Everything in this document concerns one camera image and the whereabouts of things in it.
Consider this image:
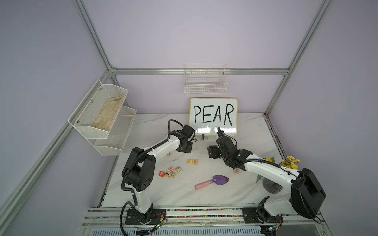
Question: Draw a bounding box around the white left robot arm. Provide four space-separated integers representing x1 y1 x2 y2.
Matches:
121 119 195 214

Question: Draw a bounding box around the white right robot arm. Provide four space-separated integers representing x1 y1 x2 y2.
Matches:
208 128 326 224

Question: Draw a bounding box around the wooden block letter F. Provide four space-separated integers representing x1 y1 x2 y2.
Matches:
175 166 182 173

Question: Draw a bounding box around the red letter block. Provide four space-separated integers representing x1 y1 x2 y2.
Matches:
159 171 166 178

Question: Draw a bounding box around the purple pink toy trowel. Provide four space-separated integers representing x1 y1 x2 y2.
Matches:
195 175 229 190

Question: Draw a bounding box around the yellow flower bouquet vase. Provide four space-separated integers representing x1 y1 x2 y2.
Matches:
260 156 301 194

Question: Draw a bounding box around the white mesh lower shelf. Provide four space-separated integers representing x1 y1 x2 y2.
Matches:
94 106 137 156

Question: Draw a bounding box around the white mesh shelf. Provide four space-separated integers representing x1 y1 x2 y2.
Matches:
94 106 137 156
68 81 128 139

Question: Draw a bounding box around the beige cloth in shelf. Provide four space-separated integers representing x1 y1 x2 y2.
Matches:
93 95 126 131

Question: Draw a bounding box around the white mesh upper shelf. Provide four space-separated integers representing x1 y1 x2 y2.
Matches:
68 81 128 139

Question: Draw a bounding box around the whiteboard with yellow frame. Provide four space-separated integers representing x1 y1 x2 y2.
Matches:
189 97 238 136

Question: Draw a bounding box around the white wire wall basket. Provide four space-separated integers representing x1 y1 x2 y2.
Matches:
184 64 228 95

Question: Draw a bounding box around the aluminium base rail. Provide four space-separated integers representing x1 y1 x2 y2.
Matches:
79 206 332 236

